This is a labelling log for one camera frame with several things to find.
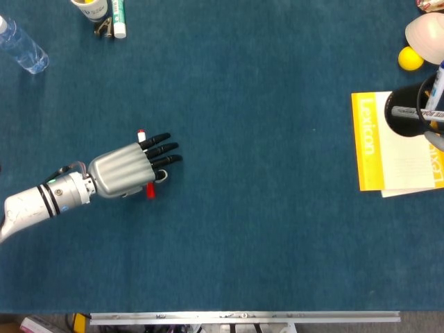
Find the bundle of dark cables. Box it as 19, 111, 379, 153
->
144, 324, 296, 333

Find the yellow Lexicon notebook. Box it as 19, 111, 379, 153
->
350, 91, 436, 192

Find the yellow black tool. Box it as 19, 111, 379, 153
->
71, 312, 90, 333

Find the clear plastic water bottle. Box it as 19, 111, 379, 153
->
0, 15, 50, 75

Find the beige ribbed bowl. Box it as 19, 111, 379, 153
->
404, 12, 444, 66

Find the robot right five-finger hand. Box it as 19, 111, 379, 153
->
424, 130, 444, 153

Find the black pen holder cup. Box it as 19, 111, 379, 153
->
384, 71, 444, 138

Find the blue-capped white marker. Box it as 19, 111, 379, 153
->
425, 59, 444, 111

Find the black metal binder clip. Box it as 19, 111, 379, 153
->
93, 17, 114, 38

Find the black-capped white marker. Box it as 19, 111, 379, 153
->
391, 105, 444, 123

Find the white paper cup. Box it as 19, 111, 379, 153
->
70, 0, 109, 23

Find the aluminium frame rail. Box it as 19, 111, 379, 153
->
89, 311, 401, 326

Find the pink box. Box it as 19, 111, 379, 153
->
19, 315, 58, 333

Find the red-capped white marker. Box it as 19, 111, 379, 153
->
137, 129, 157, 200

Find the red snack package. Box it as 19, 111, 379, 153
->
416, 0, 444, 14

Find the robot left five-finger hand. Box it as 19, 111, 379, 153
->
87, 132, 184, 200

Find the green white glue stick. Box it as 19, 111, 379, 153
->
111, 0, 128, 40

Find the yellow ball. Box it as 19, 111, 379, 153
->
398, 46, 425, 72

